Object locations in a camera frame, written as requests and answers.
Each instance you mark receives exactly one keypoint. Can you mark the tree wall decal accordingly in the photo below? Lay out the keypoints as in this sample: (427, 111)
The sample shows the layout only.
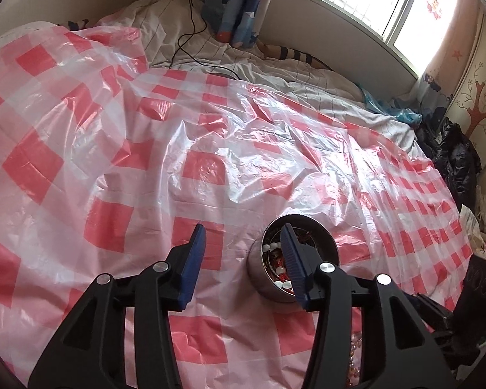
(480, 109)

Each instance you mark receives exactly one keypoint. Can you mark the blue plastic bag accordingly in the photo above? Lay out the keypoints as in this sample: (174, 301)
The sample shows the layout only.
(393, 109)

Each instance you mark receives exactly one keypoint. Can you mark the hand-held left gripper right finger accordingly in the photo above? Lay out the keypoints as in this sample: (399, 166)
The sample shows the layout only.
(293, 267)

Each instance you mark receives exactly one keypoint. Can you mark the white grid-lined quilt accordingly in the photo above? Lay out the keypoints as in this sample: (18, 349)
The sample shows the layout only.
(267, 73)

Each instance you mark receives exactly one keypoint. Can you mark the red white checked plastic sheet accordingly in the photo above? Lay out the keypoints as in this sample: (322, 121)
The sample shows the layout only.
(186, 137)

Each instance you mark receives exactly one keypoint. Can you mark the striped pillow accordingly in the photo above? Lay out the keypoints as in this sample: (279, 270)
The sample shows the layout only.
(299, 54)

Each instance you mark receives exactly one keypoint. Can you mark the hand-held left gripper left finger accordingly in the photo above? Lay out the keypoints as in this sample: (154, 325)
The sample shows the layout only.
(192, 267)

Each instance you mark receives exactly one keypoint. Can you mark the black jacket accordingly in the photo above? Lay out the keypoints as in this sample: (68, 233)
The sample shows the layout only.
(455, 158)

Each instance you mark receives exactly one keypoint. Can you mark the blue cartoon curtain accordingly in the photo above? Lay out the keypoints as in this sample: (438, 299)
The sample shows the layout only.
(243, 8)

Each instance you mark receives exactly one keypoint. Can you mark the round silver metal tin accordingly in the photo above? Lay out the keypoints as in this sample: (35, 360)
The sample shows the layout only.
(267, 287)

